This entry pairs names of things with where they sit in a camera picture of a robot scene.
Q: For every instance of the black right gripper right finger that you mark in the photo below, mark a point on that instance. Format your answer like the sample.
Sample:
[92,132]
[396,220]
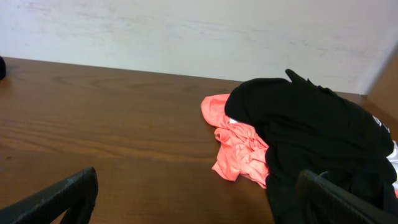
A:
[324,202]

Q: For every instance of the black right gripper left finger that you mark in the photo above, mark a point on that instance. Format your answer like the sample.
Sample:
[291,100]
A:
[74,198]

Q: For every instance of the black polo shirt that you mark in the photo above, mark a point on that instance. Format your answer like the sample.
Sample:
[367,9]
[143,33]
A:
[309,127]

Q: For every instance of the white garment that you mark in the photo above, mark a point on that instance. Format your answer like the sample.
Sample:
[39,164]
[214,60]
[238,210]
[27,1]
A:
[392,156]

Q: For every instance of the coral pink garment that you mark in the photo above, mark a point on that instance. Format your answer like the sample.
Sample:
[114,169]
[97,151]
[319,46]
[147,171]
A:
[242,151]

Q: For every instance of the black velvet buttoned garment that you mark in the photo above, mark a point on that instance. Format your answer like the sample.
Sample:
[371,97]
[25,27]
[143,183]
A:
[3,69]

